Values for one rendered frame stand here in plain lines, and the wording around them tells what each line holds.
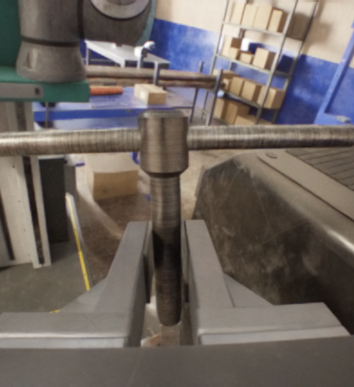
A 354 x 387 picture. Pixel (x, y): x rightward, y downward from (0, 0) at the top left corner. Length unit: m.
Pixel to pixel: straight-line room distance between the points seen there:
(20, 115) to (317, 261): 0.99
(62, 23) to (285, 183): 0.69
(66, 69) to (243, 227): 0.65
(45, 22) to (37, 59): 0.09
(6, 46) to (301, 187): 0.89
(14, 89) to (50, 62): 0.12
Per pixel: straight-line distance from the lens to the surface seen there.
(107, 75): 3.41
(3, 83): 0.86
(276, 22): 4.11
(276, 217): 0.31
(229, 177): 0.34
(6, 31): 0.99
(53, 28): 0.84
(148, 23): 0.81
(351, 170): 0.40
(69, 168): 2.25
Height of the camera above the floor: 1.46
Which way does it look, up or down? 33 degrees down
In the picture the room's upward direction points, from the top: 12 degrees clockwise
